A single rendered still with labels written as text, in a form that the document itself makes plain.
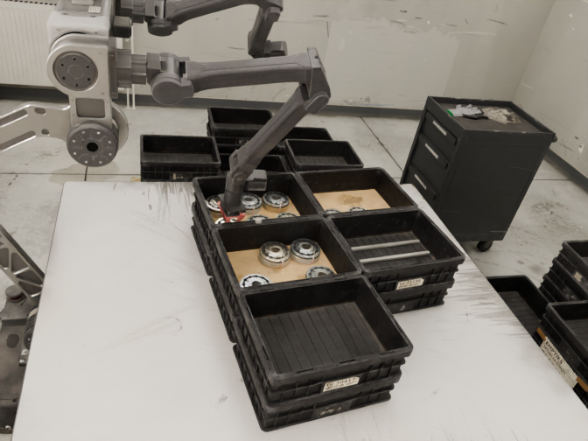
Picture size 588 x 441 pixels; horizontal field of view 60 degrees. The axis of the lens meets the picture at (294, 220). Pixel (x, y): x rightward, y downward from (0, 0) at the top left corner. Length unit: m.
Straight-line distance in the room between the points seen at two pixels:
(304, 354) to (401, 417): 0.33
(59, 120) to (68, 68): 0.46
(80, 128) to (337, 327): 0.94
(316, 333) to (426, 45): 3.94
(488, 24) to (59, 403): 4.76
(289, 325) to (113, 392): 0.50
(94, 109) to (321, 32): 3.29
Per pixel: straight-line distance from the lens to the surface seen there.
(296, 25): 4.60
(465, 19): 5.21
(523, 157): 3.23
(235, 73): 1.29
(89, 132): 1.60
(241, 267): 1.65
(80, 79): 1.28
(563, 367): 2.37
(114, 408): 1.47
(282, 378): 1.24
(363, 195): 2.14
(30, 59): 4.50
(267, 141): 1.48
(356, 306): 1.60
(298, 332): 1.48
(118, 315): 1.67
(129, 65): 1.27
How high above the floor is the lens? 1.91
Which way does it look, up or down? 35 degrees down
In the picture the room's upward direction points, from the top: 11 degrees clockwise
